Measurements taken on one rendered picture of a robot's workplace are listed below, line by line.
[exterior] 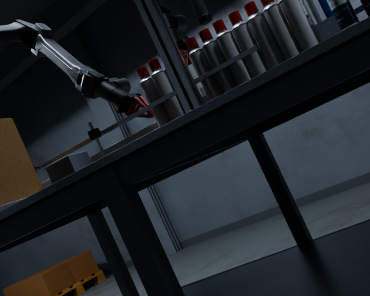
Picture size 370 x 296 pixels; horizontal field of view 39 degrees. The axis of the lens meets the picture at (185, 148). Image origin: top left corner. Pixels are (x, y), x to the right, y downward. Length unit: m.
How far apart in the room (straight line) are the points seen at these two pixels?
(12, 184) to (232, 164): 3.95
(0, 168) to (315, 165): 3.77
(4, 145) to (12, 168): 0.07
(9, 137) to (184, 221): 4.37
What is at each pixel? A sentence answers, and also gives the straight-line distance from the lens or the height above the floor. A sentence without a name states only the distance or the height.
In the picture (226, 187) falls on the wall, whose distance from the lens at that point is 5.48.
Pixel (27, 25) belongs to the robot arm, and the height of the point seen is 1.47.
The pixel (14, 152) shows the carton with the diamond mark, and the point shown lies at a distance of 1.69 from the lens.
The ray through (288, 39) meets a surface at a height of 0.93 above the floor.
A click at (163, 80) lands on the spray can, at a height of 1.01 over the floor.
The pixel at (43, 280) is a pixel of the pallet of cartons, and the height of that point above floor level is 0.34.
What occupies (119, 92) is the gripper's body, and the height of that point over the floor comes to 1.05.
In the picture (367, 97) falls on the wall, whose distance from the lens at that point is 4.74.
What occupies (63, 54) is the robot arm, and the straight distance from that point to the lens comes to 1.89.
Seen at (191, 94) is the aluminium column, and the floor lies 0.91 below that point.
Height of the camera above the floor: 0.70
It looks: 3 degrees up
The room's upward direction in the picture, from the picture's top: 25 degrees counter-clockwise
